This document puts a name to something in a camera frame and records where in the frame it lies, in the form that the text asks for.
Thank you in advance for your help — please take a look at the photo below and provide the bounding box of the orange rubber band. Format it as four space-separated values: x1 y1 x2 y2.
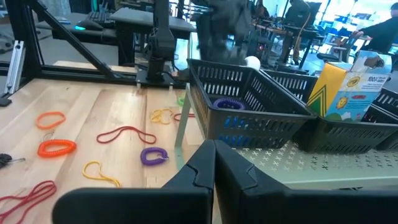
35 111 67 131

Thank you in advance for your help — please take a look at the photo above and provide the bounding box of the blue coil keychain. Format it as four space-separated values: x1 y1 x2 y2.
217 115 252 147

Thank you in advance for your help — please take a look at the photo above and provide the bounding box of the black slotted plastic basket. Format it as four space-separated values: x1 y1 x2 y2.
360 86 398 152
186 58 318 149
260 68 398 154

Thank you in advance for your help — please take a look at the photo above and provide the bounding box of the red rubber band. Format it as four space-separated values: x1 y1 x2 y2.
0 179 58 224
96 125 157 145
172 112 196 122

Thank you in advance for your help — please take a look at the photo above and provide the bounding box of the yellow rubber band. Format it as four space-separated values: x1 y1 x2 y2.
82 160 122 188
150 108 175 125

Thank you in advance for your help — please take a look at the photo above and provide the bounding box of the black computer mouse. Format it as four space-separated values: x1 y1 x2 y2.
74 19 105 32

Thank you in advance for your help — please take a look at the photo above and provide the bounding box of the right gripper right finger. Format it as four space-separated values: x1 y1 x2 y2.
214 141 398 224

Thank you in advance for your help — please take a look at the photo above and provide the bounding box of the white bulb table lamp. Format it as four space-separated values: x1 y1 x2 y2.
244 55 262 72

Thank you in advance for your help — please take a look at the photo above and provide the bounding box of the person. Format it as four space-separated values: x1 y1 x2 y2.
354 2 398 55

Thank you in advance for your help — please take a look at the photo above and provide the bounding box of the silver metal bracket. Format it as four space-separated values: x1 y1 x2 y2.
3 39 25 95

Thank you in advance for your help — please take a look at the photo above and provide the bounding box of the black monitor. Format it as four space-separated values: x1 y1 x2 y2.
284 0 323 29

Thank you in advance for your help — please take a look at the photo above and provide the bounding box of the purple coil keychain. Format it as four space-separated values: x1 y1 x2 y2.
139 146 170 167
212 97 246 111

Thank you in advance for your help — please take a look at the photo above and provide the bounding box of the hanging yellow cable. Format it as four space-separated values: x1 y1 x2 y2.
294 12 312 60

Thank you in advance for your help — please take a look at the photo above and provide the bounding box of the black aluminium table frame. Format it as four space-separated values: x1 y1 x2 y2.
0 0 187 108

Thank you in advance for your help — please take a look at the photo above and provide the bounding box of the orange coil keychain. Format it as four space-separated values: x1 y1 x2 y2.
37 132 78 159

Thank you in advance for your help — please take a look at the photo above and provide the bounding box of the office chair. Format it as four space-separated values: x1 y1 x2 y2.
317 30 364 65

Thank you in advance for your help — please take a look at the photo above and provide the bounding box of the yellow green crayon box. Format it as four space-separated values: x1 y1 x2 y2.
306 50 393 122

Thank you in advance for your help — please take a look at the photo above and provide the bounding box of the dark keyboard desk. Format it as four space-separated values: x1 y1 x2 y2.
35 11 125 43

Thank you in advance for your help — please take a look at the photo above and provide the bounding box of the black coil keychain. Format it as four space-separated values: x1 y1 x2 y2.
0 152 26 170

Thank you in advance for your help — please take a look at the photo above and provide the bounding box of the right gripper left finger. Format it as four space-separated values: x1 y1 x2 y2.
52 139 216 224

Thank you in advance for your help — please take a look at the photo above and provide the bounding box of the green perforated metal shelf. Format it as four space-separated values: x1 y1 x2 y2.
174 83 398 191

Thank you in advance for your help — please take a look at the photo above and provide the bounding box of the black keyboard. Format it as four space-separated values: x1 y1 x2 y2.
85 11 118 26

